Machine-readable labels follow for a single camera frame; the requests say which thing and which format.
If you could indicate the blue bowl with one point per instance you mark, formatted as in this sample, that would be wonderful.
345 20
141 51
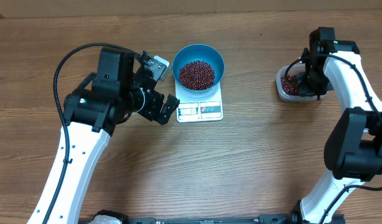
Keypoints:
197 52

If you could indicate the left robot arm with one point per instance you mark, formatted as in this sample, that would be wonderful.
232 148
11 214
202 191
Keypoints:
123 84

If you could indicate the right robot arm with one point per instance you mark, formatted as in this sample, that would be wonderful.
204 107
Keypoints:
353 151

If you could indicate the clear plastic container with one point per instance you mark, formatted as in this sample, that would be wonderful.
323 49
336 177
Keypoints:
296 88

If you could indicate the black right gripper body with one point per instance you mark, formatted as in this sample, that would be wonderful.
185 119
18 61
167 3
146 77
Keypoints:
316 81

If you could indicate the red beans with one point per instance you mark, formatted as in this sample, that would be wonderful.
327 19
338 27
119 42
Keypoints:
199 76

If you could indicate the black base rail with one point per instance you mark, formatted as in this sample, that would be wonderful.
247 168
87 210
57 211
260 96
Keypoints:
109 216

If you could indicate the white kitchen scale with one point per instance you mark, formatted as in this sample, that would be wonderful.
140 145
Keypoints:
199 107

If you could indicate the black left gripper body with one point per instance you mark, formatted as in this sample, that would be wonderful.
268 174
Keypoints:
151 102

